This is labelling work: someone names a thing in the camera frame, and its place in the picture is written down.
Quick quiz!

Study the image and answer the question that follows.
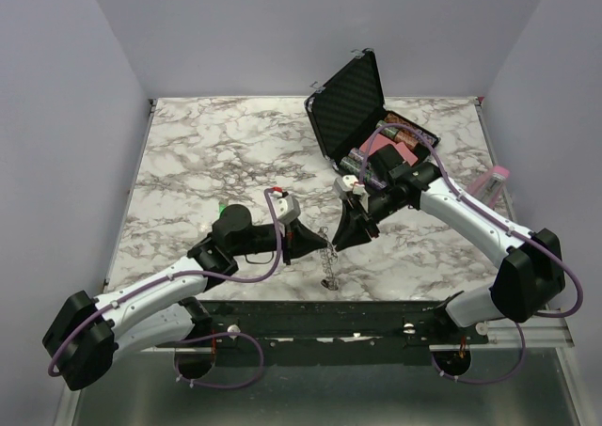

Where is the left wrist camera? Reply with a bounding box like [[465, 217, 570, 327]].
[[273, 195, 301, 225]]

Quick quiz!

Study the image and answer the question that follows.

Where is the pink holder block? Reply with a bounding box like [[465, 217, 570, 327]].
[[467, 166, 510, 209]]

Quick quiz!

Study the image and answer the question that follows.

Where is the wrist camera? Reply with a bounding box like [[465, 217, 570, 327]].
[[273, 195, 301, 225], [333, 175, 368, 200]]

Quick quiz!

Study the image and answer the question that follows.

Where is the pink card deck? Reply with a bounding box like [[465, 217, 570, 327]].
[[359, 143, 419, 166]]

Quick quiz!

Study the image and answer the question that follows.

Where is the black poker chip case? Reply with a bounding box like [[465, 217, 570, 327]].
[[304, 48, 440, 175]]

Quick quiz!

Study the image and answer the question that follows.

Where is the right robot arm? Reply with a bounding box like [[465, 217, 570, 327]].
[[333, 146, 565, 343]]

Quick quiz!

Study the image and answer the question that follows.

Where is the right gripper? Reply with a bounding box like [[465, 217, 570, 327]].
[[331, 183, 407, 252]]

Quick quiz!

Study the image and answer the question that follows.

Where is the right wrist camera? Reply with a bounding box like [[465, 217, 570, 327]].
[[333, 175, 368, 200]]

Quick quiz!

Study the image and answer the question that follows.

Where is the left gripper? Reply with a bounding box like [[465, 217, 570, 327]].
[[231, 217, 328, 266]]

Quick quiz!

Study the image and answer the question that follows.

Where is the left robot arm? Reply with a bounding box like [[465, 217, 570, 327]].
[[42, 200, 328, 391]]

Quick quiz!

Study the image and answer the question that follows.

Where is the metal key organizer ring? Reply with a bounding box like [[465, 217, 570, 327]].
[[315, 226, 342, 290]]

